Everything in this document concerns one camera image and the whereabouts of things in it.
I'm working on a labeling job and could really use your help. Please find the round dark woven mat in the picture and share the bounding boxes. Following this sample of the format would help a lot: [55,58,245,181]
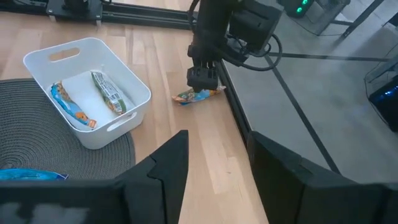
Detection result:
[0,78,137,183]

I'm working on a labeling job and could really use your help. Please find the light blue orange granola bar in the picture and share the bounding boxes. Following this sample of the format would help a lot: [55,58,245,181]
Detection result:
[49,81,98,130]

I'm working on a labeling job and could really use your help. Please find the black aluminium table frame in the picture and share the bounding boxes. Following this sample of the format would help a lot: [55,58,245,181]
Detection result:
[0,0,341,174]

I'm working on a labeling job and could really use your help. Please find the bright blue granola bar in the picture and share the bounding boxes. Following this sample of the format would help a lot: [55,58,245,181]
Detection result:
[0,167,69,182]

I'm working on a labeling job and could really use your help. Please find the black computer case blue light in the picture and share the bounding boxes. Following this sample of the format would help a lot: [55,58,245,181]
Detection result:
[363,57,398,133]

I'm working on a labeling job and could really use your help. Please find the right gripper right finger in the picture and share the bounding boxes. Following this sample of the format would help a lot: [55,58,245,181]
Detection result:
[247,131,387,224]

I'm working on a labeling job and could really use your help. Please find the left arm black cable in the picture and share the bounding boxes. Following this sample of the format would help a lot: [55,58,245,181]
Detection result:
[217,30,284,73]

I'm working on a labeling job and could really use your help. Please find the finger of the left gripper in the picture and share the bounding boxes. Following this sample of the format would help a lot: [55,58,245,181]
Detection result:
[185,62,220,93]

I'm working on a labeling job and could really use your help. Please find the black computer green lights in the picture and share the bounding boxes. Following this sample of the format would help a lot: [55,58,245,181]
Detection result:
[276,0,317,19]

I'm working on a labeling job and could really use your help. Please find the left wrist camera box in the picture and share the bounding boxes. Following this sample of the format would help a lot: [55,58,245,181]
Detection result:
[229,0,284,53]

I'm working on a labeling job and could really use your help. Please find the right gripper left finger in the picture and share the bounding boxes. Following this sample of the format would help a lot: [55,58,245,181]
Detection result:
[114,129,190,224]

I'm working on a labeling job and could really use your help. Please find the multicolour wrapper granola bar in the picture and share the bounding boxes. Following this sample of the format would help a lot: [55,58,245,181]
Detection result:
[90,70,128,116]

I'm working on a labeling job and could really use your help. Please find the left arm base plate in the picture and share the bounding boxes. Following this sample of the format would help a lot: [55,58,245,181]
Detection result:
[45,0,103,23]

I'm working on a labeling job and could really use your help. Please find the white plastic bin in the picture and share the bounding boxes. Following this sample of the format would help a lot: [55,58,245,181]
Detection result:
[22,37,152,151]

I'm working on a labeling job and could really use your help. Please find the orange green granola bar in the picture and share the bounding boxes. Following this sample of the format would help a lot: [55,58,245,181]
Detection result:
[171,85,227,106]

